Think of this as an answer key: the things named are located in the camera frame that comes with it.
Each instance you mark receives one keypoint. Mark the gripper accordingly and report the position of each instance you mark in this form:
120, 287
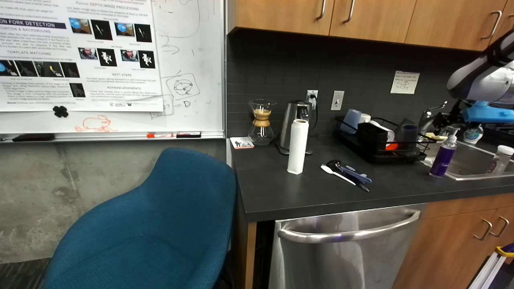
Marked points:
449, 118

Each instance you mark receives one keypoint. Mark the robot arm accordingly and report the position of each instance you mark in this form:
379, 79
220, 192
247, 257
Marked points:
478, 76

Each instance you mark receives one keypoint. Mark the dish soap bottle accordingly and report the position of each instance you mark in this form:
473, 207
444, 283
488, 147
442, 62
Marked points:
473, 134

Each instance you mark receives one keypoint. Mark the purple pump bottle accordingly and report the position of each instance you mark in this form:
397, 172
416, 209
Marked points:
441, 158

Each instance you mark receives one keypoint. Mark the white capped bottle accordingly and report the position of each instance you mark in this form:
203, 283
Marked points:
500, 158

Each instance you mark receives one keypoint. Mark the black dish rack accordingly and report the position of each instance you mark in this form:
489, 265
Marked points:
361, 146

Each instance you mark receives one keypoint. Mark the chrome tap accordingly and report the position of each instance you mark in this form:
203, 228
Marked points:
426, 118

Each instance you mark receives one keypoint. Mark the yellow sponge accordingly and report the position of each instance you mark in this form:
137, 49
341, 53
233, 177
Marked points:
435, 136

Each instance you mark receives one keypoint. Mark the dark blue cup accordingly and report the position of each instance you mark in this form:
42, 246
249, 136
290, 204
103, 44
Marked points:
409, 136

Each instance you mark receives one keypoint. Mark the steel sink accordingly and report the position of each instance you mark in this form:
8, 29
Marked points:
470, 160

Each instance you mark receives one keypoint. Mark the paper note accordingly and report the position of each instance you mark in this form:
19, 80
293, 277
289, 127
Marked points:
404, 82

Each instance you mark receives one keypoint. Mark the black utensil holder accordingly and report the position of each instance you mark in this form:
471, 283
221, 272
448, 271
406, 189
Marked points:
371, 138

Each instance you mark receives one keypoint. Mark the small white cup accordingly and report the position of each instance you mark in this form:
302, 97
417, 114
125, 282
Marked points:
365, 118

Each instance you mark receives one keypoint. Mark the light blue cup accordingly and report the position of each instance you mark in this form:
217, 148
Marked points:
351, 119

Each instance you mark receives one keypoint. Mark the blue utensil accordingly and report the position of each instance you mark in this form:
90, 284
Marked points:
359, 174

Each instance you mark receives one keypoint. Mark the black spoon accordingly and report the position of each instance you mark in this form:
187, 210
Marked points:
334, 164

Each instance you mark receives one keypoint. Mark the base cabinet door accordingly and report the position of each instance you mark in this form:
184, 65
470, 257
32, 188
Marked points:
506, 228
441, 253

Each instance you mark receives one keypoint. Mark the white plastic spoon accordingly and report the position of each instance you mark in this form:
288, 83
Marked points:
335, 173

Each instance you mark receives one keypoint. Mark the paper towel roll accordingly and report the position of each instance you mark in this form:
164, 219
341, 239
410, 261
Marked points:
298, 148

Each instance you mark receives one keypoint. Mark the steel electric kettle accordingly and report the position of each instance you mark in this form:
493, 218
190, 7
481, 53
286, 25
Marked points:
290, 120

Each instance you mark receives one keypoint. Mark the steel dishwasher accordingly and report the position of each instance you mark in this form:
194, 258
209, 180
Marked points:
345, 257

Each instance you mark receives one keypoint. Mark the glass coffee carafe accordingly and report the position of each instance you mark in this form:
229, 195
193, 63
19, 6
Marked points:
261, 128

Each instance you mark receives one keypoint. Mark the small printed card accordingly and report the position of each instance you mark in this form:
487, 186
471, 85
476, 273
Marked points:
241, 143

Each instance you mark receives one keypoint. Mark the short black whiteboard eraser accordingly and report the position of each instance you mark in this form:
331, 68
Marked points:
188, 135

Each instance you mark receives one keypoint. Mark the whiteboard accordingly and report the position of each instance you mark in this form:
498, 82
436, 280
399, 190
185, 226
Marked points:
192, 60

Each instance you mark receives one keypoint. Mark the red marker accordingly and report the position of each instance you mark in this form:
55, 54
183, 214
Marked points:
160, 135

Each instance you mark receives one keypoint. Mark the blue upholstered chair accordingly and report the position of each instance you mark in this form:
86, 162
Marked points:
160, 224

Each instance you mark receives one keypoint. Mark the black flower magnet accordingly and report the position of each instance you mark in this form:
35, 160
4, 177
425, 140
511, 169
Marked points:
60, 111

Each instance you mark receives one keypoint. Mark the research poster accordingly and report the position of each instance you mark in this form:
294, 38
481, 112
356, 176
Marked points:
60, 80

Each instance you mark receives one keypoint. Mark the long black whiteboard eraser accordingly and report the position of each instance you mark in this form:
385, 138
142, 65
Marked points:
33, 137

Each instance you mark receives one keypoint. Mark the wall cabinet door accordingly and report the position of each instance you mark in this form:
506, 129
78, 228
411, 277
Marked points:
506, 32
449, 22
281, 14
377, 18

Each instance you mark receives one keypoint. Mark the wall switch plate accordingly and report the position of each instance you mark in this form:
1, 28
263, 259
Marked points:
337, 100

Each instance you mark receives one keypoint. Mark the wooden wall cabinet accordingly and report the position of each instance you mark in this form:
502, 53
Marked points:
381, 18

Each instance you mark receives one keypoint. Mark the wall socket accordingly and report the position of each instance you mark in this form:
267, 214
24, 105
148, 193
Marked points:
312, 95

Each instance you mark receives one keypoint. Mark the white metal frame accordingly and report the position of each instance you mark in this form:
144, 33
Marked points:
488, 271

